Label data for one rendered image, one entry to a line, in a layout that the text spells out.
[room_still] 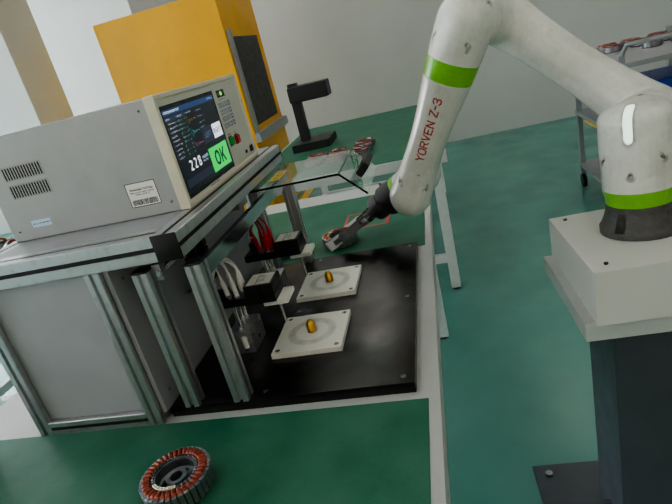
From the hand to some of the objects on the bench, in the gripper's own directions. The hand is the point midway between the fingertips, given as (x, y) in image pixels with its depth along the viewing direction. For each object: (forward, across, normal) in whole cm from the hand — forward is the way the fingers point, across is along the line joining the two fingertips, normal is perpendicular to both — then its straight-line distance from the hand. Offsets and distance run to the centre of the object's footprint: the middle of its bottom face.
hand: (340, 237), depth 166 cm
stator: (-13, -96, -10) cm, 97 cm away
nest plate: (-17, -55, -10) cm, 58 cm away
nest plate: (-10, -32, -6) cm, 34 cm away
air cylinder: (-5, -59, -3) cm, 60 cm away
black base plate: (-11, -44, -9) cm, 46 cm away
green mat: (+23, +12, +11) cm, 28 cm away
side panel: (+12, -86, +4) cm, 87 cm away
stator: (+1, 0, -2) cm, 2 cm away
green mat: (-10, -112, -8) cm, 113 cm away
